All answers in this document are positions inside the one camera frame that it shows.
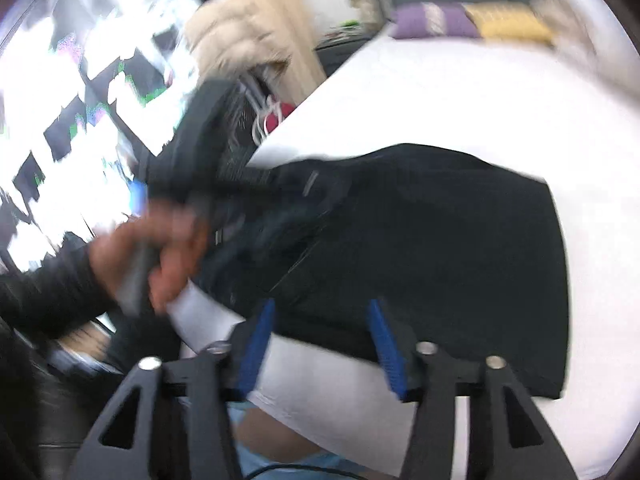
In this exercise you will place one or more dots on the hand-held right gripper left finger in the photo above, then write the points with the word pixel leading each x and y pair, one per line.
pixel 255 350

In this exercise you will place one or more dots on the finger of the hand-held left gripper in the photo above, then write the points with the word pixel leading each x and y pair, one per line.
pixel 300 185

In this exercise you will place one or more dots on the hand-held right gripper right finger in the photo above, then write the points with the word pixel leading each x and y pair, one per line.
pixel 385 355

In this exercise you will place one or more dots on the black pants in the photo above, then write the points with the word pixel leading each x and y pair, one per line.
pixel 450 260

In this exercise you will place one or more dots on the person's left forearm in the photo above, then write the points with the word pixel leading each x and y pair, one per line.
pixel 50 295

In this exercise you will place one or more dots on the person's left hand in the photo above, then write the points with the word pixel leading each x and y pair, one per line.
pixel 170 240

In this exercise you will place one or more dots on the black studded bag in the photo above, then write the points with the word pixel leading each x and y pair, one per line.
pixel 242 135

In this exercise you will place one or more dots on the red bag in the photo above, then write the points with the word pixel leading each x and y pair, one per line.
pixel 280 117

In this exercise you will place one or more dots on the beige puffer jacket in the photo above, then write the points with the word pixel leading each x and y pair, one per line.
pixel 230 35

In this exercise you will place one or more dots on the light blue trousers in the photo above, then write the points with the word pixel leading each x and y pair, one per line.
pixel 320 462

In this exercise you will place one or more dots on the dark grey nightstand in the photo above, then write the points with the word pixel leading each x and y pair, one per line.
pixel 340 57

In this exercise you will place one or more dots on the bed with grey headboard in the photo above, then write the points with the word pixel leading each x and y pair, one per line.
pixel 425 100

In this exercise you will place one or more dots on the purple patterned pillow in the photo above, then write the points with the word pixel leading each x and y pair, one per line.
pixel 435 22

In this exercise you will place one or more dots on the yellow patterned pillow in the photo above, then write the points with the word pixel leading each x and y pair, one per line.
pixel 510 25

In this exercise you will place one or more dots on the folded white duvet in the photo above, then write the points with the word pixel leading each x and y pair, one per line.
pixel 570 20

